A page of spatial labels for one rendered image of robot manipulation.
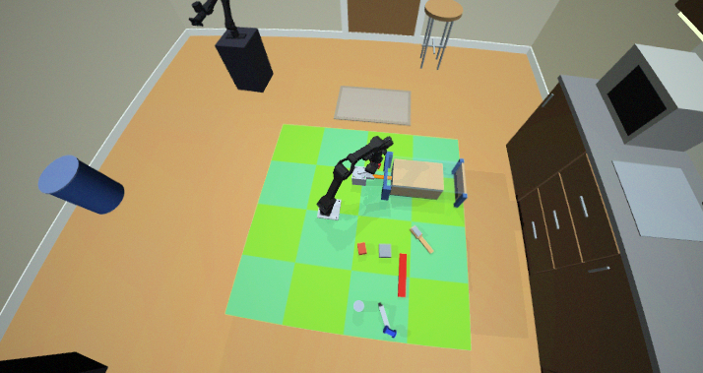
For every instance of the red flat bar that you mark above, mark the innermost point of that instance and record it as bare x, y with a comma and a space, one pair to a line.
402, 282

